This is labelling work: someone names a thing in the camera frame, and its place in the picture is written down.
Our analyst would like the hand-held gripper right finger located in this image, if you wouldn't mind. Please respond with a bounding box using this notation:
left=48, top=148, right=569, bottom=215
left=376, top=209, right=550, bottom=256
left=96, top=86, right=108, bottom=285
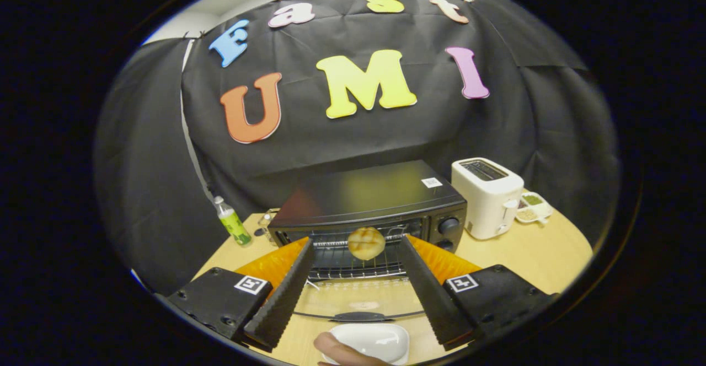
left=398, top=235, right=559, bottom=351

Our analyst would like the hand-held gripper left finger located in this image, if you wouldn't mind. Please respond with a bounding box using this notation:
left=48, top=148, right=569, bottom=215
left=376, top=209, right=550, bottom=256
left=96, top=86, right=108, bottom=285
left=165, top=238, right=316, bottom=352

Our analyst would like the white square plate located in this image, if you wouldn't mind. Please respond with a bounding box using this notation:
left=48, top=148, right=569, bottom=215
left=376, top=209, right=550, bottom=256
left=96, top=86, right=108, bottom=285
left=322, top=323, right=410, bottom=365

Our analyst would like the golden scored bread bun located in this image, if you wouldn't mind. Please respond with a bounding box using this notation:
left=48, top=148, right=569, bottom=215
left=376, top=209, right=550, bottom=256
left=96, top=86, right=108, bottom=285
left=347, top=227, right=386, bottom=261

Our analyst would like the black toaster oven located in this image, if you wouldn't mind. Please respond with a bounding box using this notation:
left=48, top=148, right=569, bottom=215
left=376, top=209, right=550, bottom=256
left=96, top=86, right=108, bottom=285
left=266, top=160, right=468, bottom=322

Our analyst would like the white pop-up toaster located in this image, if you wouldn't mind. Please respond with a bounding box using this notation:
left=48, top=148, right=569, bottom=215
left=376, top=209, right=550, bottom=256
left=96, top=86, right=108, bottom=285
left=451, top=158, right=525, bottom=240

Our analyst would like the clear glass holder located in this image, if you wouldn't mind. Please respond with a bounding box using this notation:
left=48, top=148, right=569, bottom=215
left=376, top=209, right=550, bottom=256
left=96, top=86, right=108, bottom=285
left=257, top=208, right=281, bottom=245

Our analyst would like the green label plastic bottle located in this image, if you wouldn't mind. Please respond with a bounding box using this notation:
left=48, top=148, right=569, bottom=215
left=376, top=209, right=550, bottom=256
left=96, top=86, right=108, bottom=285
left=214, top=196, right=253, bottom=246

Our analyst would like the white divided condiment dish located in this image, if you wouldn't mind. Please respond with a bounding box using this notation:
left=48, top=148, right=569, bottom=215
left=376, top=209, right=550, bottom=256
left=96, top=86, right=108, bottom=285
left=515, top=191, right=554, bottom=225

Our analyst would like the black backdrop cloth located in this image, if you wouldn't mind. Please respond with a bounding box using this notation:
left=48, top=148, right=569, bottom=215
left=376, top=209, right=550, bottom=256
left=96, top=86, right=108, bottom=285
left=94, top=0, right=621, bottom=295

